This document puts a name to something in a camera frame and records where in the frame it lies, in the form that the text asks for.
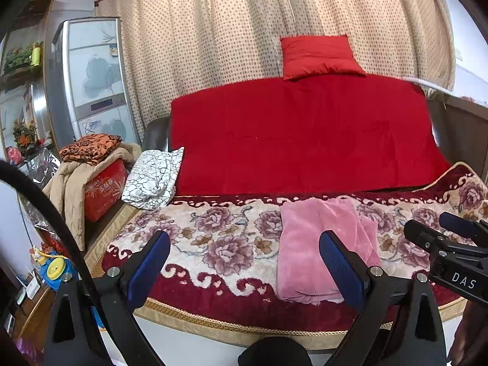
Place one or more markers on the white crackle-pattern pillow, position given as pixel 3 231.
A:
pixel 151 183

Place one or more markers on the orange black patterned cloth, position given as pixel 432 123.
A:
pixel 90 149

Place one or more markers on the beige blanket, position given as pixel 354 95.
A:
pixel 66 188

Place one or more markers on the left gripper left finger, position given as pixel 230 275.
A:
pixel 73 336

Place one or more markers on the red pillow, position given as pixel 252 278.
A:
pixel 305 56

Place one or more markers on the blue yellow toy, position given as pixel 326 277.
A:
pixel 53 267

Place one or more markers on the dark sofa frame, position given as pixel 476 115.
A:
pixel 157 134

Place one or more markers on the flower bouquet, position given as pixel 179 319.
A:
pixel 25 137

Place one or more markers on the beige dotted curtain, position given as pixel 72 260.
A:
pixel 174 47

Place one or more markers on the red quilt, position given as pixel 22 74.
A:
pixel 329 133

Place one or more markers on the person's right hand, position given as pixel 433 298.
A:
pixel 470 341

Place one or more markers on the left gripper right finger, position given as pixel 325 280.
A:
pixel 397 323

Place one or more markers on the floral plush blanket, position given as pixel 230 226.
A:
pixel 219 280

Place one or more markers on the red gift box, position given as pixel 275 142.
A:
pixel 104 190

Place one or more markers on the silver floral refrigerator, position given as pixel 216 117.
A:
pixel 87 91

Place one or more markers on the pink corduroy jacket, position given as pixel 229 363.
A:
pixel 302 275

